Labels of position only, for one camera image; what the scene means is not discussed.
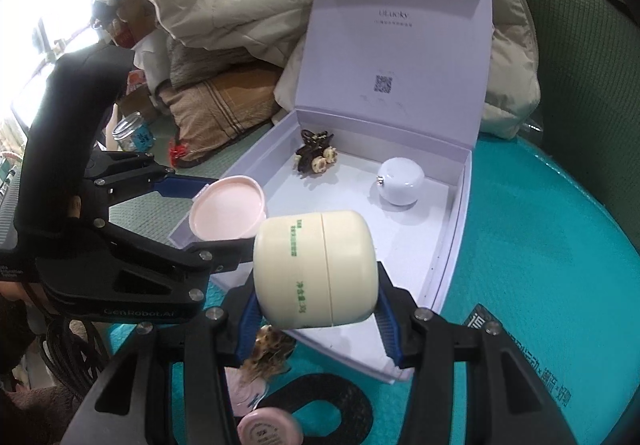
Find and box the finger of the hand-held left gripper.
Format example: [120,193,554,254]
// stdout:
[87,151,223,206]
[75,217,258,308]

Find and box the glass jar with blue label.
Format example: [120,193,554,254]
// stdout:
[112,111,157,156]

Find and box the brown fleece blanket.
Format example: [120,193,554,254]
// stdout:
[0,375,91,445]

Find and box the dark flower hair claw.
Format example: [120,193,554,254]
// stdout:
[295,127,338,174]

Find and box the grey-brown knitted cloth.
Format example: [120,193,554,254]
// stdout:
[167,37,266,86]

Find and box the clear round compact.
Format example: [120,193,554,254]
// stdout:
[222,365,273,418]

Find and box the teal bubble mailer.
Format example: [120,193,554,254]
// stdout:
[107,130,628,445]

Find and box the cream jar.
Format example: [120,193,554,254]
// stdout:
[252,209,378,331]

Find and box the dark braided cable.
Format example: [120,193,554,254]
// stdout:
[45,320,111,406]

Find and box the beige down jacket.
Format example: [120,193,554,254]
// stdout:
[90,0,543,140]

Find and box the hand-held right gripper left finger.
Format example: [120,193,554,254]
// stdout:
[62,275,266,445]

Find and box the small pale pink compact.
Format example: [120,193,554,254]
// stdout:
[236,406,305,445]

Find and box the amber flower hair claw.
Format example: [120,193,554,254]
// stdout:
[242,325,297,378]

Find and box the white gift box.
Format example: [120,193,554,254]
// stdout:
[167,0,496,383]

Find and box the green quilted sofa cover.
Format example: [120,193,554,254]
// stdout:
[107,0,640,306]

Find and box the brown striped pillow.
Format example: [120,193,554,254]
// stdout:
[157,67,296,163]

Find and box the white domed jar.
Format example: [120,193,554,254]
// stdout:
[376,156,427,212]

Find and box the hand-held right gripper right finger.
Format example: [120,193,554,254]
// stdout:
[372,261,583,445]

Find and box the white crumpled paper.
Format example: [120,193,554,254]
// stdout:
[132,32,173,86]

